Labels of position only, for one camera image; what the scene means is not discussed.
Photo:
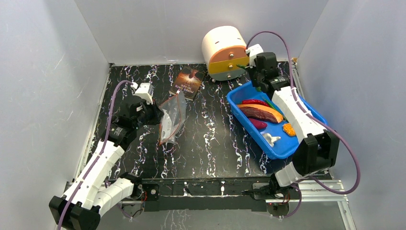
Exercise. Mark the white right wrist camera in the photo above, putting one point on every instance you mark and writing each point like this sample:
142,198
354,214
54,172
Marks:
252,52

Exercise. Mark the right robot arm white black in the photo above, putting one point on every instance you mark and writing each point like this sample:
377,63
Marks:
307,159

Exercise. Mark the magenta purple toy vegetable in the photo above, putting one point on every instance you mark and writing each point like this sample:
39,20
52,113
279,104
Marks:
259,125

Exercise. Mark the orange toy squash slice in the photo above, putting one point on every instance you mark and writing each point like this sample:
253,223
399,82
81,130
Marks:
265,108

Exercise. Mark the blue plastic bin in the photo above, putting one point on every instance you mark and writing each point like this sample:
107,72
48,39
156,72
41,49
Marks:
284,147

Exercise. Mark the orange bumpy toy food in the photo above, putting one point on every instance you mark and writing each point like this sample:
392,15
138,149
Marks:
289,130

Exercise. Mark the round white drawer cabinet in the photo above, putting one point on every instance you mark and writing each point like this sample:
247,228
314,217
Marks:
224,50

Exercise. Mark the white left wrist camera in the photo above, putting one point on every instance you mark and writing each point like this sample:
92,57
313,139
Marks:
145,91

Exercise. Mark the aluminium front rail frame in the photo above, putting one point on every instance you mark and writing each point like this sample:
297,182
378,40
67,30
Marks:
226,194

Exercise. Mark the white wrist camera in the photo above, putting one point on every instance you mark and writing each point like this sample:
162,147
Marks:
252,52
145,91

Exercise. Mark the dark paperback book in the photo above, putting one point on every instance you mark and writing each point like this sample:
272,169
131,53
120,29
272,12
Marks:
189,81

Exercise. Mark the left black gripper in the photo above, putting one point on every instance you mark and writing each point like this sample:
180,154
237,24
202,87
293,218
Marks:
157,113

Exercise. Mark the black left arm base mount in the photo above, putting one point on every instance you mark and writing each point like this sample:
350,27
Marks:
125,194

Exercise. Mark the dark red sweet potato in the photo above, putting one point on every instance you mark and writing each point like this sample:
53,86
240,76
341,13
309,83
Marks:
259,114

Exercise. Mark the green toy pepper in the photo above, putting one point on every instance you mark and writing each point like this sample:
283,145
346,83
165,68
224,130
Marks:
243,67

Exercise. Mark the clear zip bag orange zipper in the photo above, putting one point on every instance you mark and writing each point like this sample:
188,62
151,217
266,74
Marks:
174,110

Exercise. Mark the white toy garlic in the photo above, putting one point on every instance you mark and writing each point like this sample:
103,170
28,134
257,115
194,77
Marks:
271,139

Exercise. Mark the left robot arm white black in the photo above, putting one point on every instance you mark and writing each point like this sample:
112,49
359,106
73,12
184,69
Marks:
89,197

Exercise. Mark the red toy chili pepper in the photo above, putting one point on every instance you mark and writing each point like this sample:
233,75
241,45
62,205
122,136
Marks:
255,101

